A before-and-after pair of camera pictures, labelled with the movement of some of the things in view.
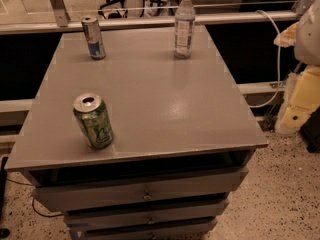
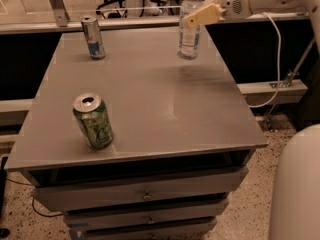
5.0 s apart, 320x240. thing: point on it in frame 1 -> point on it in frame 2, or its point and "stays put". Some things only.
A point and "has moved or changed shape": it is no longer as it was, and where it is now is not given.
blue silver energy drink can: (93, 38) stays put
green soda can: (93, 117) stays put
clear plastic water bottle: (184, 26) has moved or changed shape
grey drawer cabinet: (182, 138) stays put
